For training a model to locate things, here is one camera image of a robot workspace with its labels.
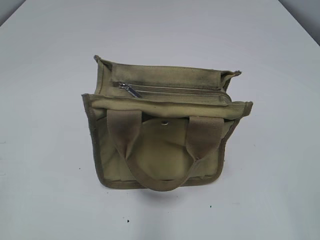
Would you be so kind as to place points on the olive yellow canvas bag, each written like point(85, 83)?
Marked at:
point(174, 136)

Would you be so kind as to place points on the silver metal zipper pull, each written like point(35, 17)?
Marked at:
point(129, 89)

